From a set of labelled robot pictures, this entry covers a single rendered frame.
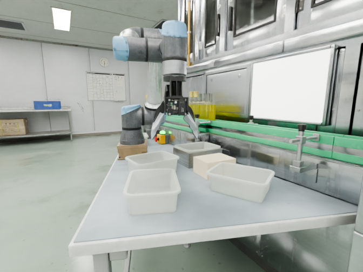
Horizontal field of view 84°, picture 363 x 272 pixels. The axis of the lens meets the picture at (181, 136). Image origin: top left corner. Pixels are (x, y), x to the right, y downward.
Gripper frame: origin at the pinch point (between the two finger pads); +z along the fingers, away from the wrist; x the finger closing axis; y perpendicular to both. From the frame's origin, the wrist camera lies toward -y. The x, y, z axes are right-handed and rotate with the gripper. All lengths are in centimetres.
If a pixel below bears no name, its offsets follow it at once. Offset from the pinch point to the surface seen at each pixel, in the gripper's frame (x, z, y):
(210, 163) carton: 17.4, 13.9, -15.2
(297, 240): 67, 60, -19
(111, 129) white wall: -150, 82, -631
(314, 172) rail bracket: 53, 14, 2
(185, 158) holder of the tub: 8.9, 17.0, -33.7
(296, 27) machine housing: 64, -49, -32
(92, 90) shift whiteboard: -196, -45, -612
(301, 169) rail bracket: 43.8, 10.9, 5.7
